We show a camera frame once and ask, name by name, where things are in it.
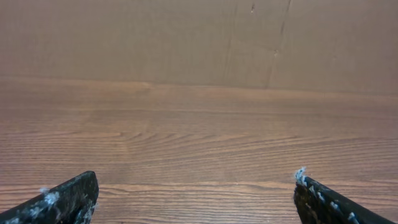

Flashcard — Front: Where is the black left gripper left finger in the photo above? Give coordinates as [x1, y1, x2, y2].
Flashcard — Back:
[1, 170, 99, 224]

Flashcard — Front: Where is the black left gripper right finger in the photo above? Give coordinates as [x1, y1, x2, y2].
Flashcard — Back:
[293, 167, 394, 224]

